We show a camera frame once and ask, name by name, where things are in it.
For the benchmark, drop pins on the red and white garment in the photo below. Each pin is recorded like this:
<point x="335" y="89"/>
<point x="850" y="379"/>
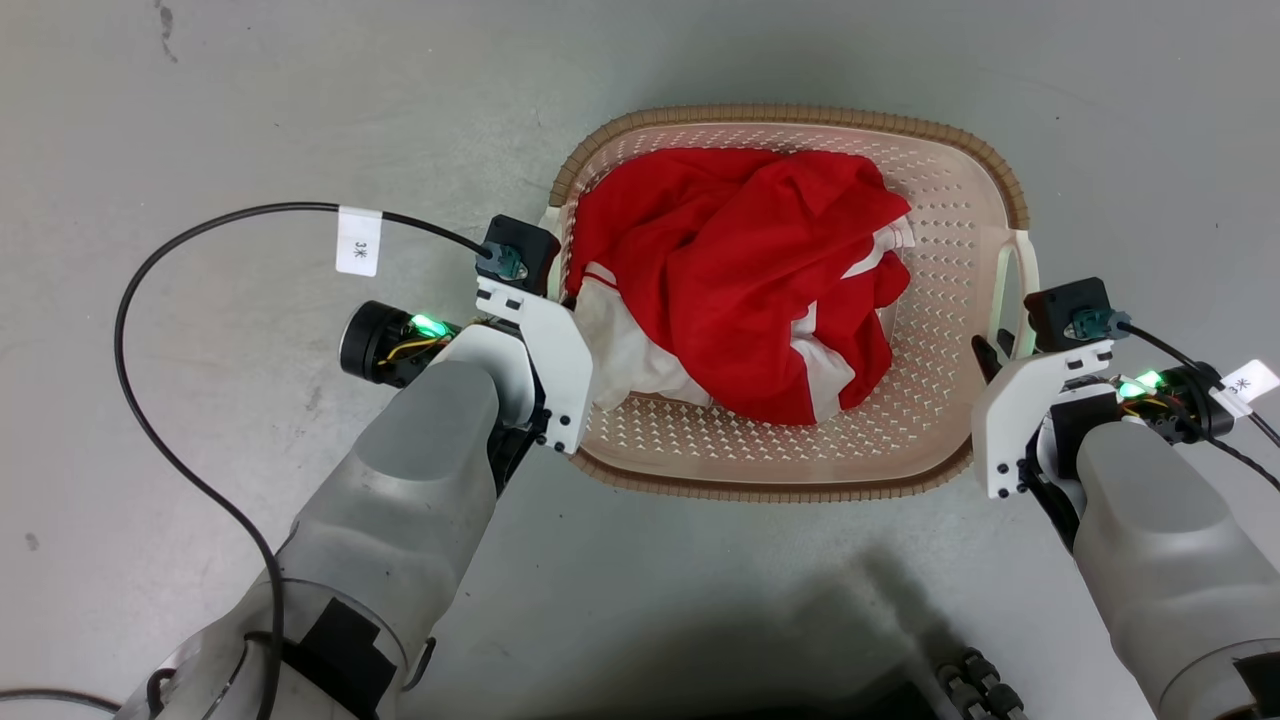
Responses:
<point x="740" y="270"/>

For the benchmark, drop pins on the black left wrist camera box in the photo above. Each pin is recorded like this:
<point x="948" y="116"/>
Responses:
<point x="522" y="248"/>

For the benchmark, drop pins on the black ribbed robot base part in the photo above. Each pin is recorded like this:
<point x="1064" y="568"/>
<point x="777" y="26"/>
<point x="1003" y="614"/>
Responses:
<point x="980" y="685"/>

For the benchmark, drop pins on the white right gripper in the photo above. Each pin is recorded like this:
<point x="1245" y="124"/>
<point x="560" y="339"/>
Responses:
<point x="1015" y="410"/>

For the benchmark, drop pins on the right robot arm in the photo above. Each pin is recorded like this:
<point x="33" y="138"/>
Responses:
<point x="1170" y="540"/>

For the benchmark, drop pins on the beige plastic laundry basket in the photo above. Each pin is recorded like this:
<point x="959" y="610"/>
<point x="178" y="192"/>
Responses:
<point x="940" y="300"/>

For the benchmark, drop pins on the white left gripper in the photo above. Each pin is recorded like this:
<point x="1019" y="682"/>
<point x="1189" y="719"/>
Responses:
<point x="556" y="360"/>

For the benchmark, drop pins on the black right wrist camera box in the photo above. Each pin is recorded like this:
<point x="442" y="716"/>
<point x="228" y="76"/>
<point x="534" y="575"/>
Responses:
<point x="1065" y="305"/>

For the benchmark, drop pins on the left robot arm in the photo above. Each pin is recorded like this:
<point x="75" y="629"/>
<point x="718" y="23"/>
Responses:
<point x="400" y="520"/>

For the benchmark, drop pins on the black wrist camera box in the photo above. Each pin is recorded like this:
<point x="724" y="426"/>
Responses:
<point x="1065" y="305"/>
<point x="522" y="248"/>

